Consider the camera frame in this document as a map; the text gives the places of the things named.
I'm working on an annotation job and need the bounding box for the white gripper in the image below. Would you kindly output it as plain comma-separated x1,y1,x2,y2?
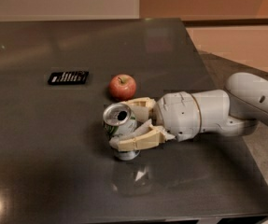
109,91,201,151

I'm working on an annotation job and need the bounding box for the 7up soda can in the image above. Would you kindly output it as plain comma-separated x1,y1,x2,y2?
103,103,139,161

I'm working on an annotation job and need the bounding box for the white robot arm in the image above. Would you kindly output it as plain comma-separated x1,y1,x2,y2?
109,73,268,152

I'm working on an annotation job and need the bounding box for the red apple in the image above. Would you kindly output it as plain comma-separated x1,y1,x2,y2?
108,74,136,101

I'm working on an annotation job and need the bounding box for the black remote control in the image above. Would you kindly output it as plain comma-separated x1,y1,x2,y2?
48,71,89,85

